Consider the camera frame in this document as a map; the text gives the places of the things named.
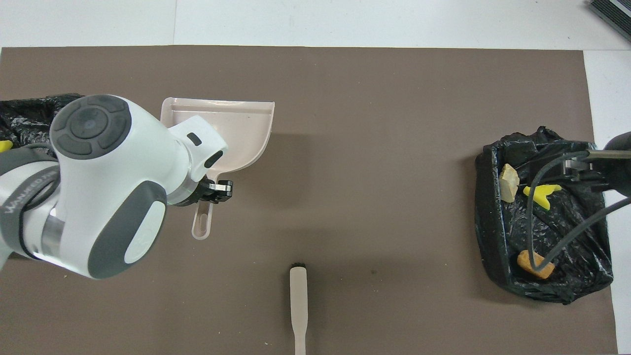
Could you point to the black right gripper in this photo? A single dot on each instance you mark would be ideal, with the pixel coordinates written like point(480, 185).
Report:
point(620, 170)

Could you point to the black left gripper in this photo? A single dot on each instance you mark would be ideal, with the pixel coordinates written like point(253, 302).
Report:
point(194, 195)

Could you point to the yellow sponge piece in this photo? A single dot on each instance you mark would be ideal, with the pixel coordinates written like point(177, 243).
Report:
point(5, 145)
point(542, 195)

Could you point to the beige plastic dustpan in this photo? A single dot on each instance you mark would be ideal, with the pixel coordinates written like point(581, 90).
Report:
point(241, 133)

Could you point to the striped croissant bread piece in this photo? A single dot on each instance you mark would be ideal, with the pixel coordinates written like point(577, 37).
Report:
point(508, 182)

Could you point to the brown bread roll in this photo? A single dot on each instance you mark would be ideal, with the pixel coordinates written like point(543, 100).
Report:
point(530, 264)

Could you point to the beige brush black bristles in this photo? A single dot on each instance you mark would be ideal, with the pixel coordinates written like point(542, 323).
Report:
point(298, 301)

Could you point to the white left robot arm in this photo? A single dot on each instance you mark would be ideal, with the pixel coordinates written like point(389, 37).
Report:
point(113, 187)

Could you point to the black bag lined pink bin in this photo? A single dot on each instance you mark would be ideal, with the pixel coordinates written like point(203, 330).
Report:
point(24, 118)

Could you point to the brown table mat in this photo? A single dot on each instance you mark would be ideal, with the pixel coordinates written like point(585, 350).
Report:
point(374, 148)

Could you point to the dark ribbed panel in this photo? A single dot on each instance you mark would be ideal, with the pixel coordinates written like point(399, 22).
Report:
point(613, 15)

